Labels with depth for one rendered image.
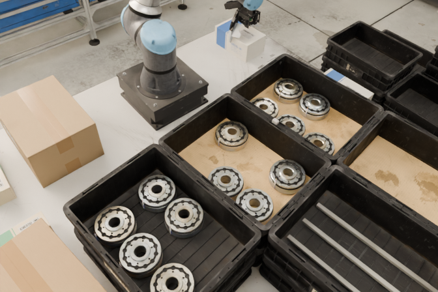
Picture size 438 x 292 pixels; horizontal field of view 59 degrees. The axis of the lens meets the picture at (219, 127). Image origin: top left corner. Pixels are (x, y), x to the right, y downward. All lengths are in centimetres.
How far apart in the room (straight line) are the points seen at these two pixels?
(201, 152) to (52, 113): 50
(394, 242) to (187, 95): 82
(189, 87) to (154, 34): 25
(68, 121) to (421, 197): 109
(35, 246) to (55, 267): 8
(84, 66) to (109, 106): 139
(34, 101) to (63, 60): 163
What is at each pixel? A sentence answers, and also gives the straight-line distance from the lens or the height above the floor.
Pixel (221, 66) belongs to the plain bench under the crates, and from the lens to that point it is 171.
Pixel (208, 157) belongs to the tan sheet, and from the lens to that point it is 119.
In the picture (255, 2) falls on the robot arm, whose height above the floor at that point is 106.
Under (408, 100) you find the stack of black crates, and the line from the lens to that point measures 230.
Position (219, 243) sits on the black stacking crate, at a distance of 104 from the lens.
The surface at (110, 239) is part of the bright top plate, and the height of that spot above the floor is 86.
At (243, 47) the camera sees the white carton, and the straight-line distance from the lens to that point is 171.
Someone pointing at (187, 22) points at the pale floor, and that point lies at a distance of 328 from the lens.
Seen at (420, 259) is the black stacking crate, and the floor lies 83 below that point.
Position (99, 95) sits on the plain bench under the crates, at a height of 70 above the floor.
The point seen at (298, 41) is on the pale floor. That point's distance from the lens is 317.
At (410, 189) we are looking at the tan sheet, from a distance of 128.
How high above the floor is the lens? 177
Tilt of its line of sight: 48 degrees down
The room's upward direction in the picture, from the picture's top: 3 degrees clockwise
